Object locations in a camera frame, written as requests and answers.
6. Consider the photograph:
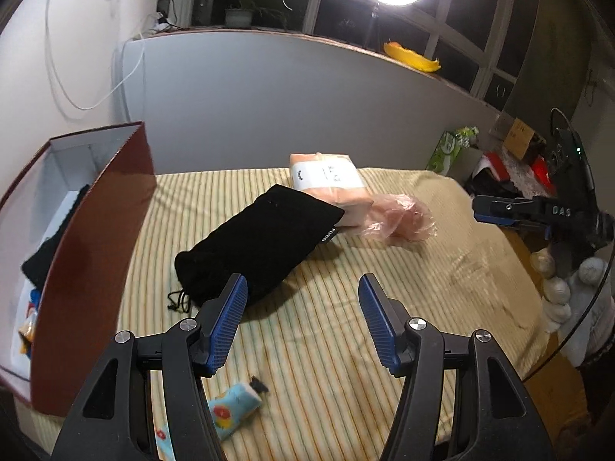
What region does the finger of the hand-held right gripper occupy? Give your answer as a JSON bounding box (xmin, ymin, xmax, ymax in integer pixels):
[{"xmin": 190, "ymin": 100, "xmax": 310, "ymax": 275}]
[{"xmin": 472, "ymin": 194, "xmax": 549, "ymax": 232}]

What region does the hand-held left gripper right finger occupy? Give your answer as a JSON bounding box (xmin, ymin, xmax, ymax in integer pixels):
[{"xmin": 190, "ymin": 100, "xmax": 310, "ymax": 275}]
[{"xmin": 358, "ymin": 273, "xmax": 558, "ymax": 461}]

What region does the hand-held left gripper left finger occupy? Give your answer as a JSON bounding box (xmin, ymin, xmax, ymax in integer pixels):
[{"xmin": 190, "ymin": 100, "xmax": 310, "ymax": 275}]
[{"xmin": 50, "ymin": 273, "xmax": 249, "ymax": 461}]

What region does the black drawstring pouch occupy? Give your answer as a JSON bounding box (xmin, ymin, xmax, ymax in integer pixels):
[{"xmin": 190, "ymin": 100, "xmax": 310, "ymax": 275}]
[{"xmin": 166, "ymin": 183, "xmax": 346, "ymax": 312}]

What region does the brown storage box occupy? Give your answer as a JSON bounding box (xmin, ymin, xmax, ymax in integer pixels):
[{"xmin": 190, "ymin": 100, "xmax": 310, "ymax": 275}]
[{"xmin": 0, "ymin": 121, "xmax": 157, "ymax": 416}]

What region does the black knit glove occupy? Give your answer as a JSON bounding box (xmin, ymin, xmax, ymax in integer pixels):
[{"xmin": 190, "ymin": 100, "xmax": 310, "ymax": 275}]
[{"xmin": 22, "ymin": 184, "xmax": 92, "ymax": 289}]

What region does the small colourful pouch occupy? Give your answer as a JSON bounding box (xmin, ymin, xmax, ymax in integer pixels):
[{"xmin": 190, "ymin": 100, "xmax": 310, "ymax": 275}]
[{"xmin": 18, "ymin": 305, "xmax": 39, "ymax": 356}]

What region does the person's right hand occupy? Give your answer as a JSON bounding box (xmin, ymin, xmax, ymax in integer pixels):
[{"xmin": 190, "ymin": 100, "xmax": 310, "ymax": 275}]
[{"xmin": 529, "ymin": 247, "xmax": 606, "ymax": 334}]

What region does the pile of clothes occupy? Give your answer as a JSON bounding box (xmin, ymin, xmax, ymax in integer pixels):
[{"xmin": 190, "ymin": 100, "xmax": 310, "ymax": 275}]
[{"xmin": 464, "ymin": 151, "xmax": 529, "ymax": 197}]

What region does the red cloth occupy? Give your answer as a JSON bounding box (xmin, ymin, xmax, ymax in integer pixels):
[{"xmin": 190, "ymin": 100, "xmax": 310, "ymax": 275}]
[{"xmin": 480, "ymin": 152, "xmax": 510, "ymax": 181}]

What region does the white lace cloth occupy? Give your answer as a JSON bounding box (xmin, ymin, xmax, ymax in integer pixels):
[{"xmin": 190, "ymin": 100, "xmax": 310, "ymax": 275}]
[{"xmin": 500, "ymin": 158, "xmax": 544, "ymax": 193}]

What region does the cardboard box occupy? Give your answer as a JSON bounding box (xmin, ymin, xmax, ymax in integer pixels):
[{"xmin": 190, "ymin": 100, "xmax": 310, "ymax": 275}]
[{"xmin": 502, "ymin": 118, "xmax": 546, "ymax": 159}]

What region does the green and white carton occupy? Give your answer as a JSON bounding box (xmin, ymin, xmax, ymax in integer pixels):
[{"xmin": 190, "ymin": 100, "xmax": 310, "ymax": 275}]
[{"xmin": 427, "ymin": 126, "xmax": 481, "ymax": 176}]

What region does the striped yellow mat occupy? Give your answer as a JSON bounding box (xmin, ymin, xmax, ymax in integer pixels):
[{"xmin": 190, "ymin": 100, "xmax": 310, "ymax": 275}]
[{"xmin": 22, "ymin": 167, "xmax": 549, "ymax": 461}]

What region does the light blue flower sock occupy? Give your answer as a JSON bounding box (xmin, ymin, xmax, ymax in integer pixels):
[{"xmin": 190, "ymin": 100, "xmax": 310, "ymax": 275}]
[{"xmin": 154, "ymin": 377, "xmax": 269, "ymax": 461}]

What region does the pink plastic bag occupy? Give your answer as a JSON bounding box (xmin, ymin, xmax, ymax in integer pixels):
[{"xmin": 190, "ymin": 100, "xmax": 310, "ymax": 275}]
[{"xmin": 360, "ymin": 192, "xmax": 437, "ymax": 245}]

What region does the orange tissue pack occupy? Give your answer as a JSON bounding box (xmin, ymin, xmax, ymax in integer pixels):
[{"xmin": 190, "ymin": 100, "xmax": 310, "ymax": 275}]
[{"xmin": 289, "ymin": 152, "xmax": 374, "ymax": 231}]

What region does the yellow fruit bowl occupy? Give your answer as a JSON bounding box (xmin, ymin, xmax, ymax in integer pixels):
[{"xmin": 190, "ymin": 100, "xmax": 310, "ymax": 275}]
[{"xmin": 383, "ymin": 41, "xmax": 442, "ymax": 73}]

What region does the black tripod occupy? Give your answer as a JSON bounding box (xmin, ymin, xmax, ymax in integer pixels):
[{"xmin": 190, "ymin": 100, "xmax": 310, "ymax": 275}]
[{"xmin": 362, "ymin": 5, "xmax": 385, "ymax": 51}]

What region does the potted plant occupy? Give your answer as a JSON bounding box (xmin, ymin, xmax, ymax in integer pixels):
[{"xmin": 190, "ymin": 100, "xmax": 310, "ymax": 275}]
[{"xmin": 218, "ymin": 0, "xmax": 289, "ymax": 30}]

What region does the white lamp cable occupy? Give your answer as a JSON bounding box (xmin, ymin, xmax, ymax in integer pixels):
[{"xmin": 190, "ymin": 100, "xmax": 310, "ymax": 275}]
[{"xmin": 45, "ymin": 0, "xmax": 145, "ymax": 111}]

